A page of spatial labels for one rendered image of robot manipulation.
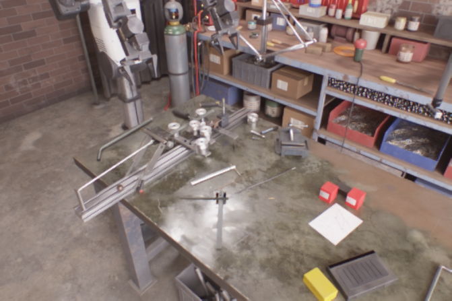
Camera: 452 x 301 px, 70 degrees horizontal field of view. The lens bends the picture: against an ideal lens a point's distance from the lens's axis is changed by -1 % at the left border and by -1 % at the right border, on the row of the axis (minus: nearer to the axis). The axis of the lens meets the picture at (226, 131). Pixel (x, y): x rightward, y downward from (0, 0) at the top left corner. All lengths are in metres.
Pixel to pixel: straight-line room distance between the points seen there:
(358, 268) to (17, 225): 2.18
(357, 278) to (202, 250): 0.44
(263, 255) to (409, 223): 0.50
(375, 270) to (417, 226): 0.27
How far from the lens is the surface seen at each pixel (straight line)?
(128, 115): 1.98
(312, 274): 0.98
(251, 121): 1.53
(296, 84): 2.70
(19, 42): 3.79
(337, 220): 1.16
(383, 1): 3.07
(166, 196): 1.20
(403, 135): 2.75
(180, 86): 3.30
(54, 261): 2.32
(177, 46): 3.15
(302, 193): 1.22
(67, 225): 2.49
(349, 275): 1.01
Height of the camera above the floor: 1.71
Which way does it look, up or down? 33 degrees down
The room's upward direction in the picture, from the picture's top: straight up
